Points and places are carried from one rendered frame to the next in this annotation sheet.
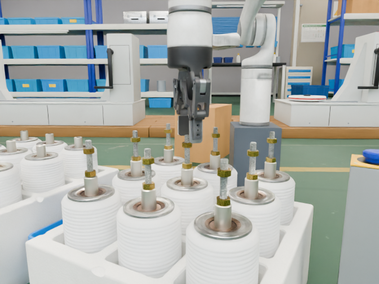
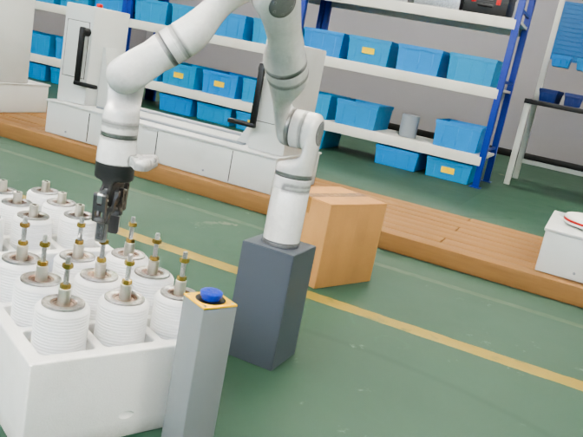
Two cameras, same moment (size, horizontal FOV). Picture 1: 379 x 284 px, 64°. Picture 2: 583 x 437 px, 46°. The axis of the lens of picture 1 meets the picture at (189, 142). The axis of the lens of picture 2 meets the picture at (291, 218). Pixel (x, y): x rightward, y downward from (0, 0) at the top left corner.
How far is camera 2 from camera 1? 1.03 m
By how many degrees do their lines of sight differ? 20
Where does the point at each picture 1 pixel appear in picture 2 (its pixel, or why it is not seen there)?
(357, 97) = not seen: outside the picture
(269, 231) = (117, 328)
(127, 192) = (57, 268)
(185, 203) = (81, 289)
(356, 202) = (182, 326)
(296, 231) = (160, 344)
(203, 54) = (114, 172)
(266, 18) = (304, 120)
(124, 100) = (270, 150)
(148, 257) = (22, 312)
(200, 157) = not seen: hidden behind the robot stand
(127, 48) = not seen: hidden behind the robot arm
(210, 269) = (36, 324)
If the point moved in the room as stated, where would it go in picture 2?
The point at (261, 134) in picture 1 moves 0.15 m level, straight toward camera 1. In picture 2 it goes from (270, 257) to (228, 265)
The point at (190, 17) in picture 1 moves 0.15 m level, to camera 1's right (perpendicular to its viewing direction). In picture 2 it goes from (107, 141) to (174, 159)
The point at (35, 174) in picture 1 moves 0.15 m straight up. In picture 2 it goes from (18, 231) to (24, 172)
